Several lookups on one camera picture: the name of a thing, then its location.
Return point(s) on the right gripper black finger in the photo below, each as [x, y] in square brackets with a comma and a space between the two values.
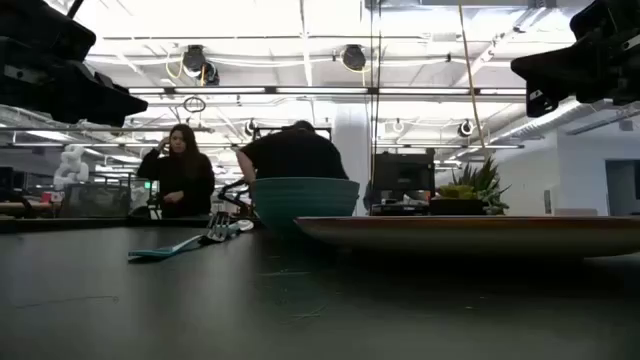
[541, 104]
[550, 70]

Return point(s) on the teal ribbed bowl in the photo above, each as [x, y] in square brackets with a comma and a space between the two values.
[302, 202]

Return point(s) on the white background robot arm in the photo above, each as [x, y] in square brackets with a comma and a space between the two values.
[71, 170]

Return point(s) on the black background robot arm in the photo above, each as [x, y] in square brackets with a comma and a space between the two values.
[235, 197]

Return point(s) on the dark mesh office chair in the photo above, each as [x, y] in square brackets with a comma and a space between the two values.
[97, 200]

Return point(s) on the person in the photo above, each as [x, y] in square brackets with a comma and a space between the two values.
[295, 155]
[182, 175]

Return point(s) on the potted succulent plant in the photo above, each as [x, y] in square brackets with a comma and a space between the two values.
[475, 192]

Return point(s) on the dark door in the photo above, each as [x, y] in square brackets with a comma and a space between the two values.
[622, 187]

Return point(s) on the red round plate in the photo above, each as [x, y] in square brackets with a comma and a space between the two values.
[475, 237]

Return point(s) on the black monitor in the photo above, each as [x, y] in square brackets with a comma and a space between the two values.
[404, 175]

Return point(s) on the long ceiling light strip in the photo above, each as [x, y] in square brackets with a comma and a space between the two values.
[320, 90]

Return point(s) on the black background rig frame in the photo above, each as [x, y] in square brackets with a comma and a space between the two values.
[325, 131]

